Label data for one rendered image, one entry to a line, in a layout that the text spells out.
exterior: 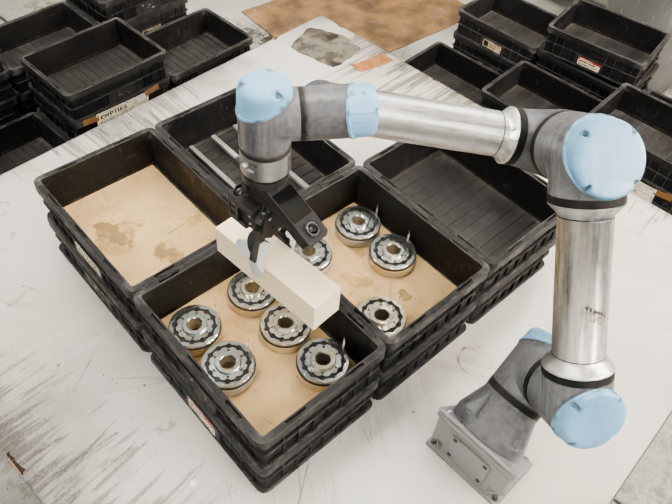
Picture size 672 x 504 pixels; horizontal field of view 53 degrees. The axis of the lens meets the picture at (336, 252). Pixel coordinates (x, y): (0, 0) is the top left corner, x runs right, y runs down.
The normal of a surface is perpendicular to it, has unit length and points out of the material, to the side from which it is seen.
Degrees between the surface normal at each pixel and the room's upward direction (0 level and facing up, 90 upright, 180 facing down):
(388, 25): 0
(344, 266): 0
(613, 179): 49
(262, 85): 0
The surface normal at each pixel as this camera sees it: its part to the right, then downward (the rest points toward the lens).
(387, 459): 0.07, -0.65
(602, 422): 0.18, 0.40
